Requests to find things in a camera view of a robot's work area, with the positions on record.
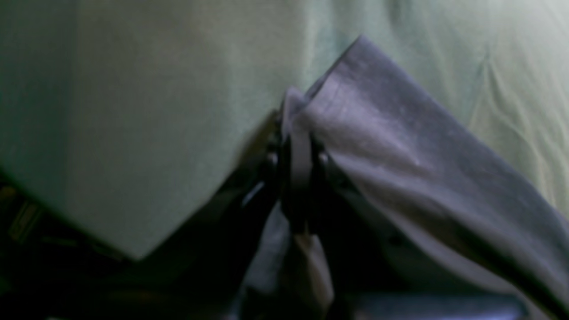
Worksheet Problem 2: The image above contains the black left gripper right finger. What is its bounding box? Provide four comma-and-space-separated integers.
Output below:
311, 137, 525, 320

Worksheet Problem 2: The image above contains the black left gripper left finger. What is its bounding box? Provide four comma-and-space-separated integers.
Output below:
58, 130, 284, 320

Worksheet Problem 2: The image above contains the grey t-shirt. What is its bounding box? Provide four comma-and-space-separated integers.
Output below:
236, 37, 568, 320

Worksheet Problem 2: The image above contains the green table cloth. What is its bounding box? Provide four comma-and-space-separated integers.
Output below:
1, 0, 568, 259

